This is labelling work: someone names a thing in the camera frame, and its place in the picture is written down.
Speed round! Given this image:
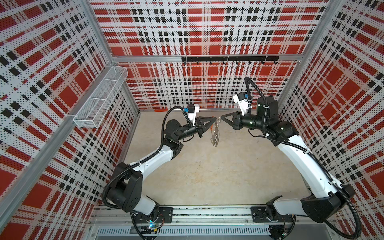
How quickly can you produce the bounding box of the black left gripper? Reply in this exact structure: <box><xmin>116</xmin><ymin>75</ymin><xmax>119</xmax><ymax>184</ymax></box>
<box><xmin>176</xmin><ymin>116</ymin><xmax>216</xmax><ymax>141</ymax></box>

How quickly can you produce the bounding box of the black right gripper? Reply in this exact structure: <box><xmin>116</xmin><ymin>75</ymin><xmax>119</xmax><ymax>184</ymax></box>
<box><xmin>221</xmin><ymin>112</ymin><xmax>267</xmax><ymax>132</ymax></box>

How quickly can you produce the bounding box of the metal keyring gauge red handle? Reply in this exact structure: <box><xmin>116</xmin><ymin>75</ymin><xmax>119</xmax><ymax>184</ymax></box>
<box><xmin>211</xmin><ymin>118</ymin><xmax>221</xmax><ymax>147</ymax></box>

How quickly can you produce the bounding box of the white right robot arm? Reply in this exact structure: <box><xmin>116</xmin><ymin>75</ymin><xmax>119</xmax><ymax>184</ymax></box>
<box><xmin>221</xmin><ymin>92</ymin><xmax>356</xmax><ymax>223</ymax></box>

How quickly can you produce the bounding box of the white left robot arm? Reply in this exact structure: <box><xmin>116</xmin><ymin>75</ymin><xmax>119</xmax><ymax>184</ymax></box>
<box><xmin>102</xmin><ymin>117</ymin><xmax>217</xmax><ymax>222</ymax></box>

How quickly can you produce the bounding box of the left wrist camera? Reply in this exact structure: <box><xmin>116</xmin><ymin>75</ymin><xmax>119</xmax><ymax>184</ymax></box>
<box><xmin>184</xmin><ymin>104</ymin><xmax>200</xmax><ymax>126</ymax></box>

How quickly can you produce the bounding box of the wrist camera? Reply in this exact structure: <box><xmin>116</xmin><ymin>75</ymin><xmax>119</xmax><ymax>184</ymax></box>
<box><xmin>184</xmin><ymin>104</ymin><xmax>200</xmax><ymax>126</ymax></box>
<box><xmin>233</xmin><ymin>92</ymin><xmax>252</xmax><ymax>116</ymax></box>

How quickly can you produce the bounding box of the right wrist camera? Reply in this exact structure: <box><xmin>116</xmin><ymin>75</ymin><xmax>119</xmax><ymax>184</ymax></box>
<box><xmin>233</xmin><ymin>92</ymin><xmax>252</xmax><ymax>116</ymax></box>

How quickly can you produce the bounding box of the black hook rail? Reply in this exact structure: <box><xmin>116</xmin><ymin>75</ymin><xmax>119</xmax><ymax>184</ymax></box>
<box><xmin>181</xmin><ymin>56</ymin><xmax>280</xmax><ymax>63</ymax></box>

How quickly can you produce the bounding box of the white wire mesh basket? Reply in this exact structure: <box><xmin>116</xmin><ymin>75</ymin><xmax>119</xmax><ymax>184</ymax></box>
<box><xmin>74</xmin><ymin>66</ymin><xmax>128</xmax><ymax>129</ymax></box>

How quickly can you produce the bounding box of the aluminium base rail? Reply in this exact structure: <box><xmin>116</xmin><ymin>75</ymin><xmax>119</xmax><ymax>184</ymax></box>
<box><xmin>85</xmin><ymin>205</ymin><xmax>341</xmax><ymax>240</ymax></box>

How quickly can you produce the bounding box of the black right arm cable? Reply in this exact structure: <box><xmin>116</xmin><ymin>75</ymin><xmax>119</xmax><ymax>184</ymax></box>
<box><xmin>243</xmin><ymin>76</ymin><xmax>362</xmax><ymax>240</ymax></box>

